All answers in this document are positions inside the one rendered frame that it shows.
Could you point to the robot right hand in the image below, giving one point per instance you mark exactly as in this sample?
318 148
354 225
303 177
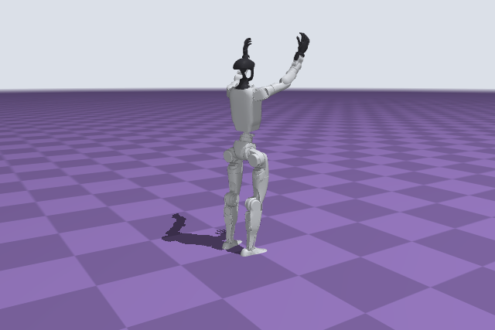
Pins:
303 45

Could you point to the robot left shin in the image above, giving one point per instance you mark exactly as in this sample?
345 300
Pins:
230 219

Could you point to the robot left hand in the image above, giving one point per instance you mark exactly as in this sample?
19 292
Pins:
245 48

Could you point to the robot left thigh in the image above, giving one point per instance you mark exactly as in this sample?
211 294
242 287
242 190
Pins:
235 172

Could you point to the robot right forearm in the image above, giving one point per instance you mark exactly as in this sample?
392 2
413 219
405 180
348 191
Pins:
291 73

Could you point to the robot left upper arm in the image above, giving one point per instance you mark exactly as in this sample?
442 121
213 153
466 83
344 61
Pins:
233 84

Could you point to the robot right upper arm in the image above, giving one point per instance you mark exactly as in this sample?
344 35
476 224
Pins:
263 94

